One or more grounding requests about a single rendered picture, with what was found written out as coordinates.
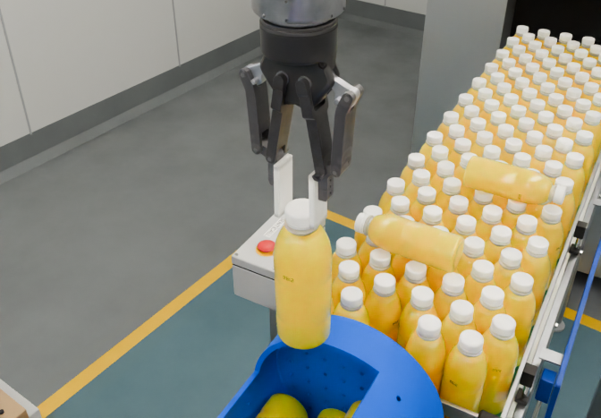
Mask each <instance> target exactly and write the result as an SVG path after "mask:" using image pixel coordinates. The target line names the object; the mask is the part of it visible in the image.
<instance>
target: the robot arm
mask: <svg viewBox="0 0 601 418"><path fill-rule="evenodd" d="M345 6H346V0H251V8H252V10H253V12H254V13H255V14H256V15H257V16H258V17H260V19H259V29H260V49H261V52H262V54H263V57H262V59H261V61H260V63H258V62H252V63H251V64H248V65H247V66H245V67H244V68H242V69H240V70H239V76H240V78H241V82H242V85H243V87H244V89H245V93H246V102H247V110H248V118H249V127H250V142H251V149H252V151H253V152H254V153H255V154H257V155H258V154H261V155H263V156H264V157H265V158H266V160H267V162H268V181H269V184H270V185H273V186H274V196H275V217H277V218H280V217H281V216H282V215H283V214H284V213H285V206H286V205H287V203H288V202H290V201H291V200H292V155H291V154H288V153H287V154H286V155H285V156H284V153H286V152H287V151H288V150H289V149H287V143H288V138H289V132H290V127H291V121H292V111H293V106H294V105H296V106H298V107H300V109H301V113H302V117H303V119H305V120H306V124H307V128H308V134H309V143H310V148H311V154H312V158H313V164H314V168H315V170H314V171H313V172H312V173H311V174H310V175H309V228H311V229H314V230H315V229H316V228H317V227H318V226H319V225H320V224H321V223H322V222H323V221H324V220H325V218H326V217H327V201H328V200H329V199H330V197H331V196H332V195H333V193H334V177H339V176H340V175H341V174H342V173H343V172H344V171H345V170H346V169H347V168H348V167H349V166H350V165H351V153H352V144H353V134H354V125H355V115H356V106H357V104H358V103H359V101H360V98H361V96H362V94H363V91H364V90H363V88H362V86H361V85H359V84H355V85H353V86H352V85H350V84H349V83H347V82H346V81H344V80H343V79H341V78H340V73H339V70H338V68H337V66H336V62H335V58H336V53H337V39H338V18H337V16H339V15H340V14H341V13H342V12H343V11H344V9H345ZM266 80H267V81H268V83H269V85H270V86H271V88H272V90H273V93H272V99H271V106H270V107H271V108H272V115H271V122H270V112H269V102H268V92H267V81H266ZM331 90H334V93H335V96H334V103H335V104H336V105H337V107H336V110H335V113H334V131H333V143H332V137H331V132H330V126H329V121H328V114H327V109H328V98H327V94H328V93H329V92H330V91H331Z"/></svg>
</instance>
